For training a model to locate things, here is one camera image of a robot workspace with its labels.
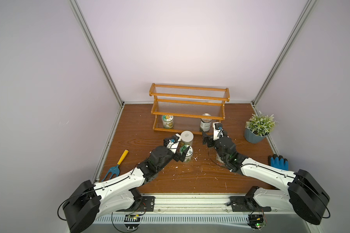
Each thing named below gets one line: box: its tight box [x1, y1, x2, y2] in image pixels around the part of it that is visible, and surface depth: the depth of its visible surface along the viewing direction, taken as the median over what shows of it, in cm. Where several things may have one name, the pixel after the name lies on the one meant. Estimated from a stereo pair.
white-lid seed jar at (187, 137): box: [180, 130, 194, 146], surface depth 91 cm
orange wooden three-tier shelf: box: [148, 83, 231, 135], surface depth 97 cm
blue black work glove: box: [267, 153, 290, 171], surface depth 87 cm
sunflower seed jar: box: [161, 114, 175, 129], surface depth 100 cm
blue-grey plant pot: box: [244, 128, 270, 144], surface depth 91 cm
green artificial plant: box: [245, 110, 279, 137], surface depth 87 cm
